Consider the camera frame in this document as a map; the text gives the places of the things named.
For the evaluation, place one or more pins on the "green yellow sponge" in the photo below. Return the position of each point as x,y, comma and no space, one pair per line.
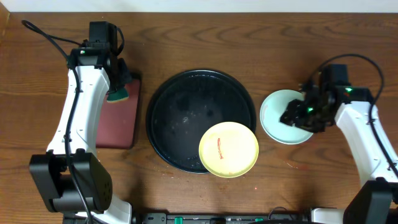
118,95

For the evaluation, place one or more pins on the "yellow plate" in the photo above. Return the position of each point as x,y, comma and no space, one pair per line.
228,149

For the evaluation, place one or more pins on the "rectangular dark red tray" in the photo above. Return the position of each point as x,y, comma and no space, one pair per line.
118,120

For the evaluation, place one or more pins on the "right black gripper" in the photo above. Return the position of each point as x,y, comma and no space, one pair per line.
294,111

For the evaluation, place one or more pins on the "round black tray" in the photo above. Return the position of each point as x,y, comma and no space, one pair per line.
185,106

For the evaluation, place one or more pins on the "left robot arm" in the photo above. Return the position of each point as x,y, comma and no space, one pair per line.
69,177

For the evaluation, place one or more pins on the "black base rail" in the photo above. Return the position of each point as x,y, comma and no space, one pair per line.
163,218

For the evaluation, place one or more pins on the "light blue plate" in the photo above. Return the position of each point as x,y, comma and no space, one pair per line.
272,109

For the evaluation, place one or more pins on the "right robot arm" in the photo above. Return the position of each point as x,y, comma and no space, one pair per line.
353,110

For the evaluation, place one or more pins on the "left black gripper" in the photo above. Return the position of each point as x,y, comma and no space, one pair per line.
126,76

